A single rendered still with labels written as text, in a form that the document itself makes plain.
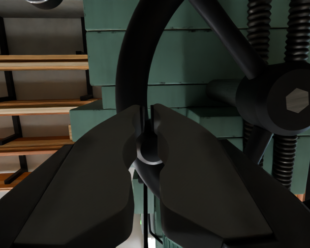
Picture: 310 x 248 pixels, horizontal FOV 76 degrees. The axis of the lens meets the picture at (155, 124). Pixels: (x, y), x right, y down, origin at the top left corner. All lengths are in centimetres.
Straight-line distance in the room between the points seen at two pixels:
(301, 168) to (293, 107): 18
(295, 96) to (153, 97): 23
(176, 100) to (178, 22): 13
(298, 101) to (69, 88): 286
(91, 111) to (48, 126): 276
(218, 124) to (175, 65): 13
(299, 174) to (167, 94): 23
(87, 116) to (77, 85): 255
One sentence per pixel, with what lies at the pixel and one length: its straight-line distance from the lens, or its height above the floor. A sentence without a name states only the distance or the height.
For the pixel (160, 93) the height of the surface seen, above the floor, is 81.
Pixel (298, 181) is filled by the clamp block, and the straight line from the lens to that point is 36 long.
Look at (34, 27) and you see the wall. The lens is 315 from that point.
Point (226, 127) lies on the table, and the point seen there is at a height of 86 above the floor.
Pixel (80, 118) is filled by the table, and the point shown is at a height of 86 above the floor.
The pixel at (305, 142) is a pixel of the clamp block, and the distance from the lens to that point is 34.
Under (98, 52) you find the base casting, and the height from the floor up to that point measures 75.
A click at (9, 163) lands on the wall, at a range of 353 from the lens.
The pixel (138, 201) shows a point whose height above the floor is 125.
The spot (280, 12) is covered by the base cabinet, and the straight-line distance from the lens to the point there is 43.
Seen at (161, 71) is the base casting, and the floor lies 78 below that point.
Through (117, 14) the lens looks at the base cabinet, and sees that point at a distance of 37.
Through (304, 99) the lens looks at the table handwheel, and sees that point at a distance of 19.
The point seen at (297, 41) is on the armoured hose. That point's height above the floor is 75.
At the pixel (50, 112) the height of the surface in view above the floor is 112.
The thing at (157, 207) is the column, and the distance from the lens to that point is 85.
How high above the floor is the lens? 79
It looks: 12 degrees up
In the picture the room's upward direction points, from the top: 179 degrees clockwise
